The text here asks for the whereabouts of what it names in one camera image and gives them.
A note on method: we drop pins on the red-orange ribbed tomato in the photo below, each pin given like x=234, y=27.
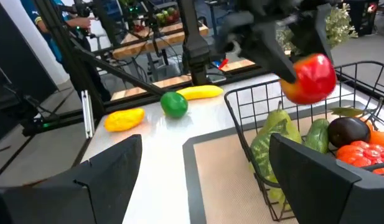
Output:
x=363, y=154

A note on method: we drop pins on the green bell pepper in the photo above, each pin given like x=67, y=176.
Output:
x=174, y=104

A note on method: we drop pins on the person's hand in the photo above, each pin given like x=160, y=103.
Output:
x=84, y=22

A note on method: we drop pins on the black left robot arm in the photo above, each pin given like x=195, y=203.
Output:
x=194, y=49

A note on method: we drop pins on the black rig frame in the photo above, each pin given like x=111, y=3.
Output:
x=117, y=73

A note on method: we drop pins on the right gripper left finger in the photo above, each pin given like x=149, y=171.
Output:
x=86, y=193

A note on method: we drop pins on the wooden workbench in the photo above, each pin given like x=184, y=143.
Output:
x=138, y=46

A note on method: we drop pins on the aluminium frame post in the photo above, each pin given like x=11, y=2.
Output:
x=87, y=115

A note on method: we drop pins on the red apple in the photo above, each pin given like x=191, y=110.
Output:
x=311, y=79

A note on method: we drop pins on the beige mat with grey border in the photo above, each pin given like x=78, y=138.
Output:
x=222, y=180

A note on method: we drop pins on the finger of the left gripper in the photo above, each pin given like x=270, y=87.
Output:
x=275, y=53
x=319, y=34

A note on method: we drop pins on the dark avocado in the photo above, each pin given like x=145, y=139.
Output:
x=348, y=131

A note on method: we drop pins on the background fruit pile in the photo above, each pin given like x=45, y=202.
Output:
x=166, y=17

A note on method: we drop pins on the person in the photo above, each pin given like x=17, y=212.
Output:
x=28, y=11

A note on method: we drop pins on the yellow mango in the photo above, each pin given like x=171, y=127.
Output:
x=124, y=119

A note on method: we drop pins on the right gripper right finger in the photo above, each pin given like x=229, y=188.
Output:
x=328, y=193

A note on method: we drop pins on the orange tangerines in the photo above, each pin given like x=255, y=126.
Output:
x=380, y=140

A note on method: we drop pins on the green grape bunch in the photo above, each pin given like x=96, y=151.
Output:
x=261, y=152

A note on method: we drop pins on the green cucumber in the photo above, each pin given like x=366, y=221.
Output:
x=317, y=137

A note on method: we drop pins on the yellow banana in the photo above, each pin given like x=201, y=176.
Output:
x=199, y=92

